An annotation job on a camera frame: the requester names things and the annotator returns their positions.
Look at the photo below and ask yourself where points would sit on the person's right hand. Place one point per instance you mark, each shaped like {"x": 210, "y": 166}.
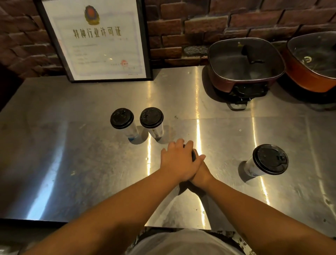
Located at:
{"x": 202, "y": 176}

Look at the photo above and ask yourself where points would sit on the person's left hand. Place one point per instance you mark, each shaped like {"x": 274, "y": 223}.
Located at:
{"x": 178, "y": 164}

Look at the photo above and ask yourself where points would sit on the person's left middle finger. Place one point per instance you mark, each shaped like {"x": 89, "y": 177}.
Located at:
{"x": 180, "y": 144}

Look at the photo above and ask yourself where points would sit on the person's left thumb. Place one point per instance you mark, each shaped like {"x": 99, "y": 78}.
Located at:
{"x": 200, "y": 160}

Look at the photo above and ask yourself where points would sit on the person's left little finger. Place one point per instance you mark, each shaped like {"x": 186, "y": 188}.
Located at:
{"x": 163, "y": 153}

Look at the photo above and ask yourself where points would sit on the paper cup with black lid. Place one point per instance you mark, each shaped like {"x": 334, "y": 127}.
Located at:
{"x": 193, "y": 155}
{"x": 151, "y": 117}
{"x": 270, "y": 159}
{"x": 122, "y": 118}

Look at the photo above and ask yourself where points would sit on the person's left forearm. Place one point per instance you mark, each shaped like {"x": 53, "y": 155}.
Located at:
{"x": 118, "y": 218}

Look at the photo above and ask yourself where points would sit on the person's right forearm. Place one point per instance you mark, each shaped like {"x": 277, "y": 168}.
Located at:
{"x": 262, "y": 218}

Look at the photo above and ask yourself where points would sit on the dark red electric pot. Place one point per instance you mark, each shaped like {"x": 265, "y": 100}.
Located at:
{"x": 223, "y": 82}

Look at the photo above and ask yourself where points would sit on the person's white shirt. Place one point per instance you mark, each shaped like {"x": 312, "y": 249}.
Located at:
{"x": 183, "y": 244}

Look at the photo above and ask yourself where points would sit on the glass lid with black knob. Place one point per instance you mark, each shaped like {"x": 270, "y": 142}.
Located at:
{"x": 231, "y": 60}

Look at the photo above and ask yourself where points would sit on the black framed certificate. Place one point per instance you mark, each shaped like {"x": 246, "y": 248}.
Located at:
{"x": 97, "y": 39}

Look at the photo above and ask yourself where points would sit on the orange electric pot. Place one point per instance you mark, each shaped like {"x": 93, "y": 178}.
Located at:
{"x": 304, "y": 78}

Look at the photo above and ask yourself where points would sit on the glass lid with metal knob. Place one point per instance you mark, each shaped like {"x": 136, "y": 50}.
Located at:
{"x": 317, "y": 56}

